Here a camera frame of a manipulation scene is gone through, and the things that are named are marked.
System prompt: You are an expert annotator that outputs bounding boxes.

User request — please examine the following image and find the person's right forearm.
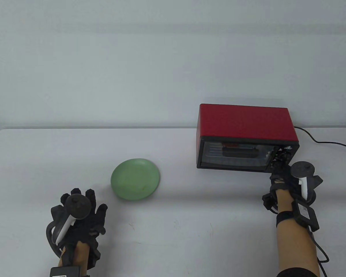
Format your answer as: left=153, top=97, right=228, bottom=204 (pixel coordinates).
left=275, top=190, right=320, bottom=277

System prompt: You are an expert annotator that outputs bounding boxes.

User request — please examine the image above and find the black wrist sensor box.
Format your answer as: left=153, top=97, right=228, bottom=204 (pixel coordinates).
left=295, top=202, right=319, bottom=231
left=50, top=266, right=80, bottom=277

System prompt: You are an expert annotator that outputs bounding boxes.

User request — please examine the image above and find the black right sensor cable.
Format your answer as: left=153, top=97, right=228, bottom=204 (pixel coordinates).
left=309, top=231, right=330, bottom=277

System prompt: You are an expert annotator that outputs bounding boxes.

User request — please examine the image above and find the black left wrist sensor box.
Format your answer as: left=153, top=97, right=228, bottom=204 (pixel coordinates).
left=50, top=266, right=80, bottom=277

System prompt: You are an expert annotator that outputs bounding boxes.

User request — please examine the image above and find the person's left forearm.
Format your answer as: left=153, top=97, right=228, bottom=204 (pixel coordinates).
left=58, top=241, right=90, bottom=269

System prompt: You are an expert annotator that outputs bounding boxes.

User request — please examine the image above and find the person's right hand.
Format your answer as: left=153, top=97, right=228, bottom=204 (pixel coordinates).
left=262, top=162, right=323, bottom=210

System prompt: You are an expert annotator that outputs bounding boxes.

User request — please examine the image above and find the red toaster oven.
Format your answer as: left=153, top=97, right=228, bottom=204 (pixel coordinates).
left=196, top=104, right=300, bottom=173

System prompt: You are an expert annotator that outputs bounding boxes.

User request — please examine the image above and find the black right wrist sensor box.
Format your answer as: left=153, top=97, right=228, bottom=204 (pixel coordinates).
left=295, top=202, right=319, bottom=231

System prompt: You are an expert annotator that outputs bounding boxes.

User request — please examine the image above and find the person's left hand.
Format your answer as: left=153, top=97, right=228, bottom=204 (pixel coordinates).
left=46, top=188, right=108, bottom=270

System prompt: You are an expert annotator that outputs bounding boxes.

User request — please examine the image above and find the black white hand controller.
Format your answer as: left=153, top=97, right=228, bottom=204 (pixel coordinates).
left=55, top=195, right=91, bottom=244
left=291, top=162, right=315, bottom=201

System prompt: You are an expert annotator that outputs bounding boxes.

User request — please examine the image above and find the black white right hand controller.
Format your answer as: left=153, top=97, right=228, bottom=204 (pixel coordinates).
left=291, top=162, right=315, bottom=201

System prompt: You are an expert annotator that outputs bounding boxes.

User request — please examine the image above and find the black oven power cable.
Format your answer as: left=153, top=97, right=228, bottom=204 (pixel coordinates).
left=294, top=126, right=346, bottom=148

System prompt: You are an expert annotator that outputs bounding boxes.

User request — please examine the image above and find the black right wrist strap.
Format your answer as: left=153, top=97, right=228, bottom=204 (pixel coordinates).
left=276, top=212, right=299, bottom=228

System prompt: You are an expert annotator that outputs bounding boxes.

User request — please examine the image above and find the green round plate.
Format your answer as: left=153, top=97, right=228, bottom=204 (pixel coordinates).
left=110, top=158, right=160, bottom=202

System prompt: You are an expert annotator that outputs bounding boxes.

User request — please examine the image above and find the black white left hand controller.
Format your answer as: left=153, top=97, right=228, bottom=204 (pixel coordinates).
left=55, top=195, right=91, bottom=244

